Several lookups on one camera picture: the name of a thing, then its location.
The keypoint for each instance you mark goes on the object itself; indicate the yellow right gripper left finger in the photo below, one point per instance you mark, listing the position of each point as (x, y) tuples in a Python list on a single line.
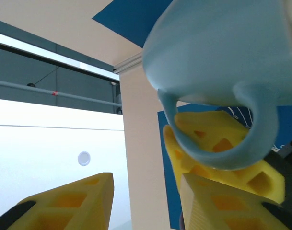
[(64, 208)]

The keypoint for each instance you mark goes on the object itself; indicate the round white ceiling light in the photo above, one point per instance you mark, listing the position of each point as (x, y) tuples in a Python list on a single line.
[(84, 158)]

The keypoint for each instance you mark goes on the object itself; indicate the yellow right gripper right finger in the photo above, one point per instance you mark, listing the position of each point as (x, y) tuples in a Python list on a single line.
[(227, 210)]

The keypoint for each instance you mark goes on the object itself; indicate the grey ceiling pipe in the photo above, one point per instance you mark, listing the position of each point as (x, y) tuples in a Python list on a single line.
[(64, 95)]

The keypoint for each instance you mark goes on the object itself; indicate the aluminium corner post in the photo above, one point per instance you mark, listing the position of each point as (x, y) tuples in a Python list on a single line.
[(126, 64)]

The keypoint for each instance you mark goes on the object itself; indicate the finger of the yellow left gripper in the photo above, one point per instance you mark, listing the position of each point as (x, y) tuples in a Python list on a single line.
[(208, 127), (241, 179)]

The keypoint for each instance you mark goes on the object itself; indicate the light blue mug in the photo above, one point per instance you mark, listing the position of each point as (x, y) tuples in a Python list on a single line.
[(208, 48)]

